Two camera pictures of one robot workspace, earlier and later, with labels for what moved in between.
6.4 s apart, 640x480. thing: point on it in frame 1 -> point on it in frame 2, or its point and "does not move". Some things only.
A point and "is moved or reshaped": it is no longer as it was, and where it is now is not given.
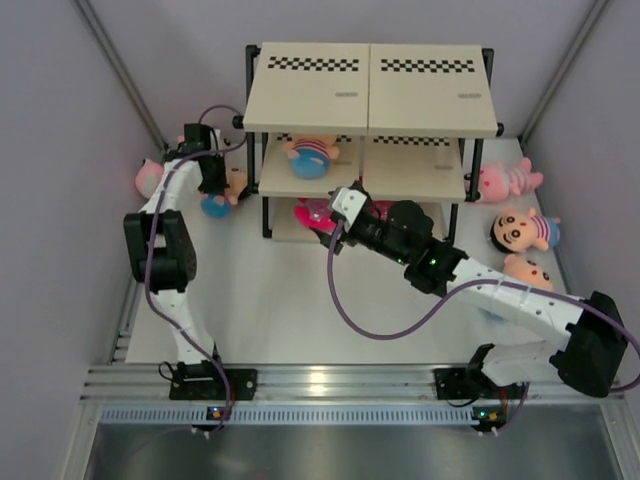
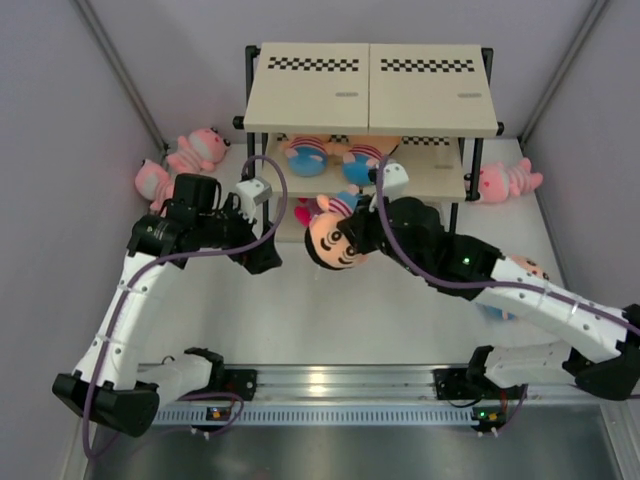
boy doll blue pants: x=310 y=155 does not move
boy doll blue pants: x=217 y=205 is moved or reshaped
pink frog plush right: x=498 y=181 does not move
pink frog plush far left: x=149 y=177 does not move
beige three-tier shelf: x=406 y=121 does not move
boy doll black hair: x=516 y=231 -> x=325 y=242
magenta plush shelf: x=316 y=213 does not move
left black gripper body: x=215 y=181 -> x=226 y=231
